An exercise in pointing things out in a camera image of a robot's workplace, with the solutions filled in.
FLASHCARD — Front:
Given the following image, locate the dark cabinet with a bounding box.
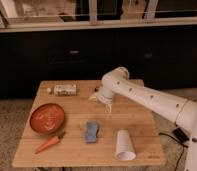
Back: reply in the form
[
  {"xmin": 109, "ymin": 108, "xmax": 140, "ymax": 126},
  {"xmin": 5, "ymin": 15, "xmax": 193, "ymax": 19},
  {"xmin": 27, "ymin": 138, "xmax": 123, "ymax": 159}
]
[{"xmin": 0, "ymin": 26, "xmax": 197, "ymax": 99}]

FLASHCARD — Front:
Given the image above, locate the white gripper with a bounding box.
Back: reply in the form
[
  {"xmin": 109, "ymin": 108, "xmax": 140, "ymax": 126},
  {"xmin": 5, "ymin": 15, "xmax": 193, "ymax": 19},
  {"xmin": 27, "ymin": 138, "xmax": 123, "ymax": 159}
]
[{"xmin": 88, "ymin": 89, "xmax": 115, "ymax": 112}]

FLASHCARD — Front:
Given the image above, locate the orange carrot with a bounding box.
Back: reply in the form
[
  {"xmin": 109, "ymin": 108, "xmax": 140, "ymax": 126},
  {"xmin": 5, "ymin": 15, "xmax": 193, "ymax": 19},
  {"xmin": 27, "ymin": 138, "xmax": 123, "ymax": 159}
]
[{"xmin": 35, "ymin": 132, "xmax": 65, "ymax": 154}]

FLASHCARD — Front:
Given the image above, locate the wooden table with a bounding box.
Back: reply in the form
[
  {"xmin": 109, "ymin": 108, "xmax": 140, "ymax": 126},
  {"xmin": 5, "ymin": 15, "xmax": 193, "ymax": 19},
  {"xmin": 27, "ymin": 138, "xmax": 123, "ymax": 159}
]
[{"xmin": 12, "ymin": 80, "xmax": 166, "ymax": 168}]

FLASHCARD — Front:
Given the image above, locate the black cable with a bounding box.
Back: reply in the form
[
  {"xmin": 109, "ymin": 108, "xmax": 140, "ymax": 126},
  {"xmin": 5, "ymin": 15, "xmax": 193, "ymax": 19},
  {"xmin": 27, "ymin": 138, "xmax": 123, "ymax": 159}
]
[{"xmin": 158, "ymin": 88, "xmax": 197, "ymax": 171}]

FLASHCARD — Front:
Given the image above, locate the white ceramic cup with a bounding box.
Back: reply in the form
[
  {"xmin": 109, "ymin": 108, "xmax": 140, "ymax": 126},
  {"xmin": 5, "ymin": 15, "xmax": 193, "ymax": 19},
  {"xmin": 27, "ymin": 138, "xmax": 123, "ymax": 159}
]
[{"xmin": 115, "ymin": 130, "xmax": 136, "ymax": 161}]

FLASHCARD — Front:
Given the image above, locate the black power adapter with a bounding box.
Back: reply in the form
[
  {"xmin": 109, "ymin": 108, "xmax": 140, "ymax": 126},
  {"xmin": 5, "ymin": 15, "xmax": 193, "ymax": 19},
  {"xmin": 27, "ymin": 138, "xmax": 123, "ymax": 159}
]
[{"xmin": 173, "ymin": 128, "xmax": 189, "ymax": 143}]

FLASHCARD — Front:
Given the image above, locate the blue sponge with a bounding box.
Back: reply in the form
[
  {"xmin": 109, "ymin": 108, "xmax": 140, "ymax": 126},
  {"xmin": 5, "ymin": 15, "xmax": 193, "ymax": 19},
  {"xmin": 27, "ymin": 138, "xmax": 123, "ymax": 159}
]
[{"xmin": 85, "ymin": 122, "xmax": 99, "ymax": 143}]

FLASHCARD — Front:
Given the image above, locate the red orange plate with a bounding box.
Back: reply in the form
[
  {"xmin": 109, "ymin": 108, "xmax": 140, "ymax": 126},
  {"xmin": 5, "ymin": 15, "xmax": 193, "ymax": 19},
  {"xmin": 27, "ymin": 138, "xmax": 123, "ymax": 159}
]
[{"xmin": 29, "ymin": 103, "xmax": 65, "ymax": 135}]

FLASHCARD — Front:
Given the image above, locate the white labelled bottle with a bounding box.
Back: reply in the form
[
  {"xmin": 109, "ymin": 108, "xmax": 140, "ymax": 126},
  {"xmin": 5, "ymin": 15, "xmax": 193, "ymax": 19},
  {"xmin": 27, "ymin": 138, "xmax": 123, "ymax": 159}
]
[{"xmin": 46, "ymin": 84, "xmax": 77, "ymax": 96}]

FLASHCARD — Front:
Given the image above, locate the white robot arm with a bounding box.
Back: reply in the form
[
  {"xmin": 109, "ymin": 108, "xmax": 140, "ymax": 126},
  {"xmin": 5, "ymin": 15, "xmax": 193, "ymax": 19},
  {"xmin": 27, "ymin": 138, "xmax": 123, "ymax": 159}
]
[{"xmin": 90, "ymin": 67, "xmax": 197, "ymax": 171}]

